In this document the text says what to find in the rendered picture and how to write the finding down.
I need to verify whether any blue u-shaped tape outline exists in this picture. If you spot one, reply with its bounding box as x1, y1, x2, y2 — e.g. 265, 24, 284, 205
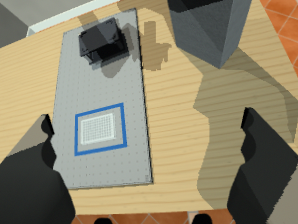
75, 103, 127, 156

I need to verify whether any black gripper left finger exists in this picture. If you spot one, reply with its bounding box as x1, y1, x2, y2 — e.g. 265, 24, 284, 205
0, 114, 76, 224

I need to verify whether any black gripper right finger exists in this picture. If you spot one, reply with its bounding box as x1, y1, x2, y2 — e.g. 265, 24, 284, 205
227, 107, 298, 224

